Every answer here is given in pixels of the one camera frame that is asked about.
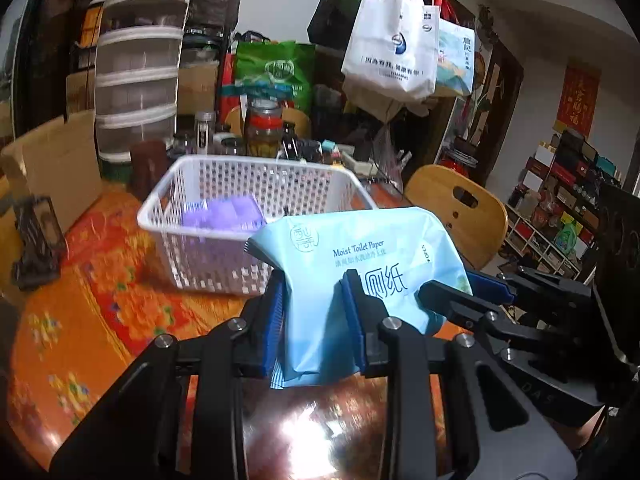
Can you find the brown cup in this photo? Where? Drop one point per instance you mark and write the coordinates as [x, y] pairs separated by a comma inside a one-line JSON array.
[[149, 167]]

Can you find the light blue wet wipes pack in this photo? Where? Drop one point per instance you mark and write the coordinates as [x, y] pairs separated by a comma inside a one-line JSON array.
[[350, 245]]

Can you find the green shopping bag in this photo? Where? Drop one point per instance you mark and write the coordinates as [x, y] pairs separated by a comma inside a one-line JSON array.
[[275, 72]]

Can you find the red floral tablecloth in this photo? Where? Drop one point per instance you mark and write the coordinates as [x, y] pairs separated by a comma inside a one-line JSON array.
[[75, 335]]

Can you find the glass jar with red lid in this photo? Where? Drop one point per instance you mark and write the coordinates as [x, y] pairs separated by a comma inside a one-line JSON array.
[[263, 132]]

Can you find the person's right forearm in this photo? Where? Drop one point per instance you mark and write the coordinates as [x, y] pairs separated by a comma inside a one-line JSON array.
[[592, 427]]

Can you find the light blue printed tote bag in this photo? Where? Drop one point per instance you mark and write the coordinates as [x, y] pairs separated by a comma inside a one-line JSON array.
[[457, 60]]

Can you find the purple tissue pack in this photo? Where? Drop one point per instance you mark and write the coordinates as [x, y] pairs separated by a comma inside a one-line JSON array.
[[225, 212]]

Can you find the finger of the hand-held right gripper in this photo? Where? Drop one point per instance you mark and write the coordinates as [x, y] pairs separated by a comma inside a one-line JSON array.
[[492, 287], [460, 310]]

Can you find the red wall poster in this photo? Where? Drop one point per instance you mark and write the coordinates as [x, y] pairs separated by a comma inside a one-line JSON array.
[[577, 97]]

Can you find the black folding stand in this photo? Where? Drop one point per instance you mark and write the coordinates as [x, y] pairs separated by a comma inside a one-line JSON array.
[[37, 245]]

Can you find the black hanging bag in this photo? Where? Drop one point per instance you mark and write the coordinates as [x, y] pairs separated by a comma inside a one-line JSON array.
[[330, 10]]

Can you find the clear hanging plastic bag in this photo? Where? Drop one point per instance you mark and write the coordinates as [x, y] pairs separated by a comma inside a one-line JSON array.
[[387, 157]]

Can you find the open cardboard box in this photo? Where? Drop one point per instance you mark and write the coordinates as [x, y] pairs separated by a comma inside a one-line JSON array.
[[55, 170]]

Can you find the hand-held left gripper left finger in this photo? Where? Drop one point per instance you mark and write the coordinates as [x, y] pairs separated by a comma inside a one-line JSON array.
[[275, 320]]

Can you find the small cardboard box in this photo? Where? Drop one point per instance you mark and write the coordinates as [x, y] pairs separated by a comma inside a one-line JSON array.
[[197, 87]]

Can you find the storage shelf with boxes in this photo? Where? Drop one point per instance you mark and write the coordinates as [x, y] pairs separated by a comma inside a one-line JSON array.
[[560, 210]]

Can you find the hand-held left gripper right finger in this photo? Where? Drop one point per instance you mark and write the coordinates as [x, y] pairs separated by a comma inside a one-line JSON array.
[[354, 320]]

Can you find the stacked clear food cover tower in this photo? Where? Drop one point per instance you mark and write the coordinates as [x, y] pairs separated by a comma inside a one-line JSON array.
[[140, 70]]

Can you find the white tote bag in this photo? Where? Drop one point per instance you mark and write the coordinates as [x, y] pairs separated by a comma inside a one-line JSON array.
[[390, 55]]

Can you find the white perforated plastic basket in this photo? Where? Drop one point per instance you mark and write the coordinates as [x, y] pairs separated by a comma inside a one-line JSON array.
[[210, 270]]

